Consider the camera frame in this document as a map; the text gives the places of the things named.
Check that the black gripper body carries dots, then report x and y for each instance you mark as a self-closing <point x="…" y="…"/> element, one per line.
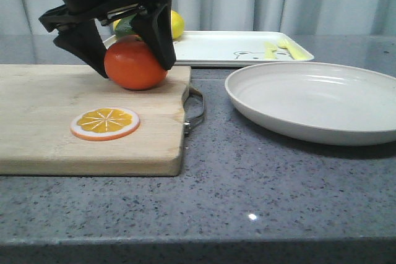
<point x="102" y="7"/>

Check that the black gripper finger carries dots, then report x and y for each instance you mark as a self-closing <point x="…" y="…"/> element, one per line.
<point x="153" y="24"/>
<point x="84" y="41"/>

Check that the orange mandarin fruit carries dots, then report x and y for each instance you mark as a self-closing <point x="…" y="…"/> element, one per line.
<point x="130" y="63"/>

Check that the beige round plate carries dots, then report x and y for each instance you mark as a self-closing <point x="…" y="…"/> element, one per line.
<point x="317" y="102"/>

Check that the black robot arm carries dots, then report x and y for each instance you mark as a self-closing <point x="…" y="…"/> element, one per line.
<point x="77" y="33"/>

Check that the white rectangular bear tray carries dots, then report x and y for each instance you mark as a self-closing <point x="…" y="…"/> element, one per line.
<point x="229" y="48"/>

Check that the yellow lemon right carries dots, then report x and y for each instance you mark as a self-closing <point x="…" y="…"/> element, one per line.
<point x="177" y="25"/>

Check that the yellow lemon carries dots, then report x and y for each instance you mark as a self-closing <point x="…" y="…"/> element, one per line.
<point x="116" y="25"/>
<point x="177" y="25"/>

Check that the green lime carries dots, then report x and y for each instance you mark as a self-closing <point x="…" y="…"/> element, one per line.
<point x="125" y="27"/>

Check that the yellow lemon left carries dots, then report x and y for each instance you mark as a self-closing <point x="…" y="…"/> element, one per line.
<point x="116" y="25"/>

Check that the wooden cutting board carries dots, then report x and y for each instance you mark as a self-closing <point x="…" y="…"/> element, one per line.
<point x="39" y="102"/>

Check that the orange slice piece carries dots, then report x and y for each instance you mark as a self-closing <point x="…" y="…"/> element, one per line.
<point x="104" y="124"/>

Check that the yellow plastic knife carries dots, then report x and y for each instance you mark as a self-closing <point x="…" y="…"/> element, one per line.
<point x="270" y="50"/>

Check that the yellow plastic fork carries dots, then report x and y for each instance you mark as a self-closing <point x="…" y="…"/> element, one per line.
<point x="295" y="52"/>

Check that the metal cutting board handle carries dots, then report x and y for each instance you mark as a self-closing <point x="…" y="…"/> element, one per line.
<point x="195" y="99"/>

